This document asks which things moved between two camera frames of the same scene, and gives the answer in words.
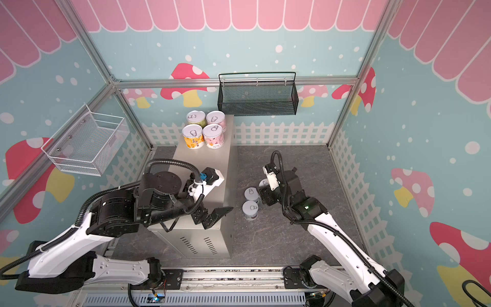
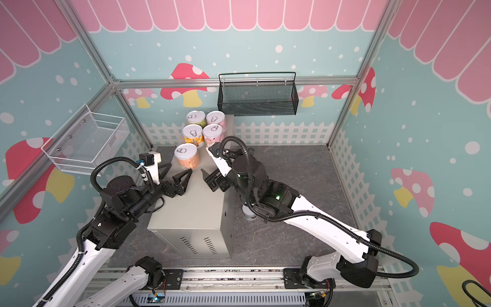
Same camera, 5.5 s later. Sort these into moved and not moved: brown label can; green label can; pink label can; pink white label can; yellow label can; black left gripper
Moved: brown label can; black left gripper
Not moved: pink white label can; yellow label can; pink label can; green label can
